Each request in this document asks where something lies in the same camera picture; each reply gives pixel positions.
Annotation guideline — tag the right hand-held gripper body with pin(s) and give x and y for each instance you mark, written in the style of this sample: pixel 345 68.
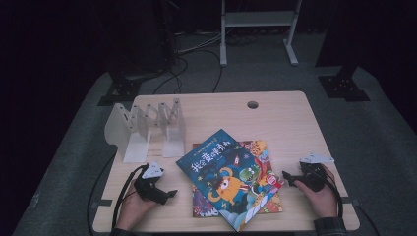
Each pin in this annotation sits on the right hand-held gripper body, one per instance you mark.
pixel 313 177

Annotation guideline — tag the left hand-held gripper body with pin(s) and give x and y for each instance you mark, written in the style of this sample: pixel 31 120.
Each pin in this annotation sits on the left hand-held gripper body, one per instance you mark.
pixel 149 188

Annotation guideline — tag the animal faces picture book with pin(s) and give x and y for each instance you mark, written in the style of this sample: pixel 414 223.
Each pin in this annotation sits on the animal faces picture book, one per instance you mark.
pixel 259 149

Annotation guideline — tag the blue book with orange monster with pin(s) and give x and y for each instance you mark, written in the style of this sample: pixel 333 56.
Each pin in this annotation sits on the blue book with orange monster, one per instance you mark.
pixel 209 164

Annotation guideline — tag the white expandable book rack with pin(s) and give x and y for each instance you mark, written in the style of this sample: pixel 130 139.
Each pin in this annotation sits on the white expandable book rack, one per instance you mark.
pixel 131 131

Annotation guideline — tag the person's left hand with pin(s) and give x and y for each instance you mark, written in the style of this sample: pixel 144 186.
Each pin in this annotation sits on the person's left hand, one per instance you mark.
pixel 131 209

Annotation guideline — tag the person's right hand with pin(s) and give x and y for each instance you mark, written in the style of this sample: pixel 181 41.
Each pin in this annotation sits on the person's right hand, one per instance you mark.
pixel 324 203

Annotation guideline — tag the black table edge clip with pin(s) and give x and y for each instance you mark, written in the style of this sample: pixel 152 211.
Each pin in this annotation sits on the black table edge clip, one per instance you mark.
pixel 350 200
pixel 102 203

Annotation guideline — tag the black stand base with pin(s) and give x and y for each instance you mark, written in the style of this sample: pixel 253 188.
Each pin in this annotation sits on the black stand base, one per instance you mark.
pixel 121 90
pixel 342 87

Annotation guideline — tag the white metal stand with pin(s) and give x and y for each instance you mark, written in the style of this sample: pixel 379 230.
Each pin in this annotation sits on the white metal stand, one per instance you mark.
pixel 259 18

